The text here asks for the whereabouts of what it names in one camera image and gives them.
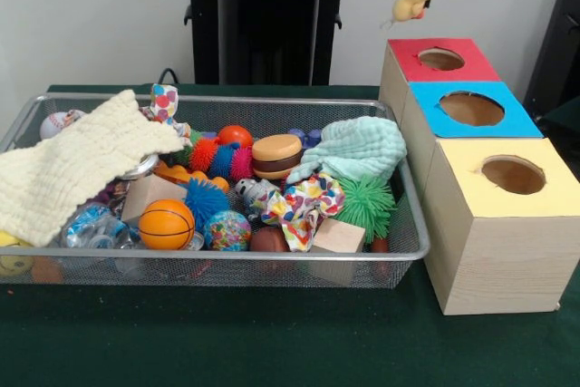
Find colourful patterned cloth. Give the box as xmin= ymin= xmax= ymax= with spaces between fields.
xmin=260 ymin=172 xmax=346 ymax=253

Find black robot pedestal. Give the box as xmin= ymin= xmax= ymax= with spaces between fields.
xmin=174 ymin=0 xmax=366 ymax=86

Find dark green tablecloth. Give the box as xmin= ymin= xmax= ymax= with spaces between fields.
xmin=541 ymin=99 xmax=580 ymax=134
xmin=0 ymin=82 xmax=580 ymax=387

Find mint green waffle cloth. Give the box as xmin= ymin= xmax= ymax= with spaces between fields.
xmin=285 ymin=115 xmax=408 ymax=185

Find blue spiky ball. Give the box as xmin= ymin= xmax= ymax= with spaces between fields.
xmin=183 ymin=178 xmax=231 ymax=232

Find orange basketball toy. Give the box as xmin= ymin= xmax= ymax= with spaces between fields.
xmin=138 ymin=198 xmax=196 ymax=251

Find green spiky ball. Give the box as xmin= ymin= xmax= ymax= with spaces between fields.
xmin=337 ymin=174 xmax=398 ymax=243

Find brown football toy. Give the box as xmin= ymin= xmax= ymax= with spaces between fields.
xmin=248 ymin=227 xmax=291 ymax=253

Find cream waffle cloth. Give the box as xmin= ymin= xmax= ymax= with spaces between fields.
xmin=0 ymin=89 xmax=186 ymax=247

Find globe print ball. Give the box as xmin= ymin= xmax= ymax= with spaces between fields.
xmin=202 ymin=209 xmax=253 ymax=252

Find plain wooden cube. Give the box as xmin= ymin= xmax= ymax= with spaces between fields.
xmin=311 ymin=218 xmax=367 ymax=255

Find shallow wire mesh bin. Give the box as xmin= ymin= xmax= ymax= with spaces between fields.
xmin=0 ymin=92 xmax=431 ymax=291

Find striped wooden burger toy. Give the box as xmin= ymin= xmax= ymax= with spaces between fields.
xmin=251 ymin=133 xmax=304 ymax=180

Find wooden three-hole box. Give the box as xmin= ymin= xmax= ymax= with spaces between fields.
xmin=378 ymin=37 xmax=580 ymax=316

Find black stand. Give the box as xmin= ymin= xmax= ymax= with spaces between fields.
xmin=523 ymin=0 xmax=580 ymax=110

